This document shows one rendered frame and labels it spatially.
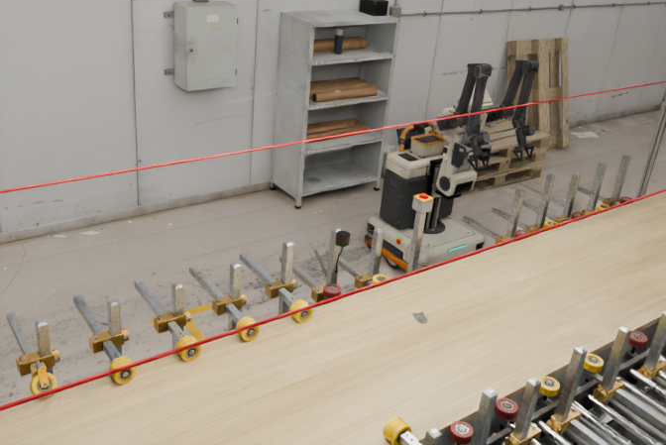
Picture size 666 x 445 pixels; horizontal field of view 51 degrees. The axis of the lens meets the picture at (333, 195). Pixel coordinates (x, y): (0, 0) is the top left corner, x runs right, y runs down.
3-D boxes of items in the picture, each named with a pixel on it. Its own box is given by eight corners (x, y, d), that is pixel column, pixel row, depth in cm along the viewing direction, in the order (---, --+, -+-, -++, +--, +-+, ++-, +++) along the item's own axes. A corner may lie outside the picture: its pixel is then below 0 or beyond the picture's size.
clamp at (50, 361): (16, 367, 242) (15, 356, 240) (55, 355, 250) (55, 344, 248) (21, 378, 238) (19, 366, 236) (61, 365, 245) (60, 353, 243)
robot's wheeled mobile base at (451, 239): (361, 243, 532) (365, 214, 521) (422, 226, 567) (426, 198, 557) (420, 285, 484) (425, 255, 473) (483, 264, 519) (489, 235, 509)
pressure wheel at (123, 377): (135, 364, 249) (116, 379, 247) (123, 352, 244) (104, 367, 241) (141, 373, 244) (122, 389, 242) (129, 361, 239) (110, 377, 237)
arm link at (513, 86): (525, 53, 447) (515, 54, 441) (541, 61, 438) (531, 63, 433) (502, 114, 471) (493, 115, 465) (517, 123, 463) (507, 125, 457)
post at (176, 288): (172, 382, 286) (171, 282, 266) (180, 379, 288) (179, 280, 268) (175, 387, 283) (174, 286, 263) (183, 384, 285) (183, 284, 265)
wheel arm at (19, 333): (7, 320, 264) (6, 313, 263) (15, 318, 266) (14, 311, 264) (33, 376, 238) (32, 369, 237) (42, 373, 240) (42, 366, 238)
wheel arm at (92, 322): (72, 303, 278) (72, 295, 276) (81, 300, 280) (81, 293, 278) (118, 375, 242) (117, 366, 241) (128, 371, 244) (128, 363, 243)
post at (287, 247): (277, 334, 311) (282, 241, 291) (282, 332, 313) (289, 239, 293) (280, 338, 309) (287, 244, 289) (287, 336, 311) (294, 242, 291)
